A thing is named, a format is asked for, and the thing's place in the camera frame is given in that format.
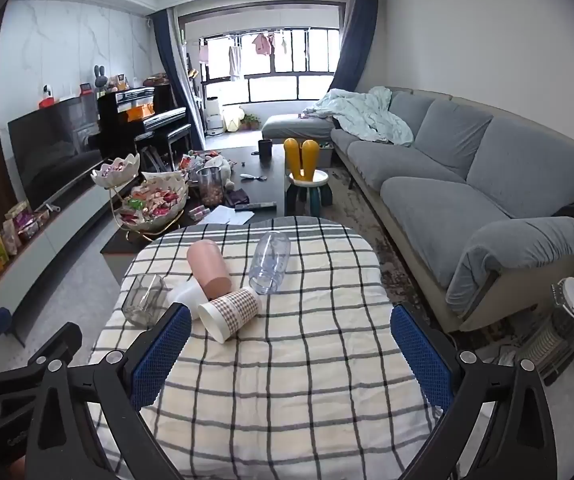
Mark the black piano bench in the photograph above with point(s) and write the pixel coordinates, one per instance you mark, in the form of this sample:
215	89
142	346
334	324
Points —
167	135

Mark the grey glass cup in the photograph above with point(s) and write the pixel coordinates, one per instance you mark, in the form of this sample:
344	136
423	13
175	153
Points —
142	300

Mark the pink hanging shirt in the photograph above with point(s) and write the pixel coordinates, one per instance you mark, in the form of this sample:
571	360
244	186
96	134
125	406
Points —
263	44

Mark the white electric heater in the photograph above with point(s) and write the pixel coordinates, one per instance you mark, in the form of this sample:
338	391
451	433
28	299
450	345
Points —
562	330

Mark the clear plastic cup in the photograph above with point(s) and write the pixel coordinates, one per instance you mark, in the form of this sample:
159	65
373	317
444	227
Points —
269	260

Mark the orange box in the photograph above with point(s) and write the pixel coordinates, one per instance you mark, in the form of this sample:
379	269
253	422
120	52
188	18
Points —
140	112

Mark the white hanging garment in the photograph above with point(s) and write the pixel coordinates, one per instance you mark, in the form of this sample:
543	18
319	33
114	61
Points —
235	62

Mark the small white cup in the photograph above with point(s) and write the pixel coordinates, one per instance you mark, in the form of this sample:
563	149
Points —
187	296

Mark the blue curtain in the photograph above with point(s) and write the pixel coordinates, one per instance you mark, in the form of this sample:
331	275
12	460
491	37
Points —
359	45
164	50

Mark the grey television cabinet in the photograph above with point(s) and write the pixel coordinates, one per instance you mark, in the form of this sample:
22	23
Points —
62	230

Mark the dark coffee table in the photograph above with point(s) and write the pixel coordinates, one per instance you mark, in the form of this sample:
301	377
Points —
262	190

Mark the white paper sheet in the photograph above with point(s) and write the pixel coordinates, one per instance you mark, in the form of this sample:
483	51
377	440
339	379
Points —
227	215

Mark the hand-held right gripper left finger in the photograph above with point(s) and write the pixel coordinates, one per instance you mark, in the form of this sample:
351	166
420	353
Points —
162	355

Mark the white plush toy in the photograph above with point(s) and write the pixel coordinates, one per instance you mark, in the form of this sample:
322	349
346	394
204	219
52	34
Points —
219	170

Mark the black cup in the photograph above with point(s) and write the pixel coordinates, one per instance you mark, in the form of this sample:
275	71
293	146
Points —
265	150

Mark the black television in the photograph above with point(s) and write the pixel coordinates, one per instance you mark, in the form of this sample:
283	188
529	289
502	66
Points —
52	155

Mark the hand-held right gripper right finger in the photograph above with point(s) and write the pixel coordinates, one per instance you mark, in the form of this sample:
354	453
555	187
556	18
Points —
422	355

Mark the white air purifier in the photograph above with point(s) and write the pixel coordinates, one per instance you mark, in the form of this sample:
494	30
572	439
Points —
213	112

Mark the light green blanket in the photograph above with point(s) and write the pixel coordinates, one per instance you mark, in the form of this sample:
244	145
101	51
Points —
367	115

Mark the glass jar with nuts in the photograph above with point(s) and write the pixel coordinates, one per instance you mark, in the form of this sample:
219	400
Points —
210	190

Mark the dark rabbit figure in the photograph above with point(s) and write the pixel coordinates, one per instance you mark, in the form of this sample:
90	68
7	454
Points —
100	77

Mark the grey sofa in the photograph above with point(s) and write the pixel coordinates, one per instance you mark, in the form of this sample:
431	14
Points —
417	195

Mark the black piano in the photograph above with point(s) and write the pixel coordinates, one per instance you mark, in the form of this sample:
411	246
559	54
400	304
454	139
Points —
159	122

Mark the brown plaid paper cup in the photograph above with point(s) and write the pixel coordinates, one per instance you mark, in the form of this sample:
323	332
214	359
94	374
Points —
234	307

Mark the pink cup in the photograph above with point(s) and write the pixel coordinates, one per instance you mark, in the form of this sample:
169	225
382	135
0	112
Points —
207	267

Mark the checked tablecloth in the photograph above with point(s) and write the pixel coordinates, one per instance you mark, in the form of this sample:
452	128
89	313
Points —
292	360

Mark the white security camera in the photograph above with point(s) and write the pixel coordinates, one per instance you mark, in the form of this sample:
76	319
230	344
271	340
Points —
48	91

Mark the grey remote control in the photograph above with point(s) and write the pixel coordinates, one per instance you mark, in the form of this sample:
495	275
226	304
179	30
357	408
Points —
254	205

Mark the tiered shell snack stand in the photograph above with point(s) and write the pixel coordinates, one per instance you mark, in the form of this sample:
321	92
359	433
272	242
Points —
152	205

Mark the yellow rabbit ear stool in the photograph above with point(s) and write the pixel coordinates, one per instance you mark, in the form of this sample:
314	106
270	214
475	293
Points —
301	157

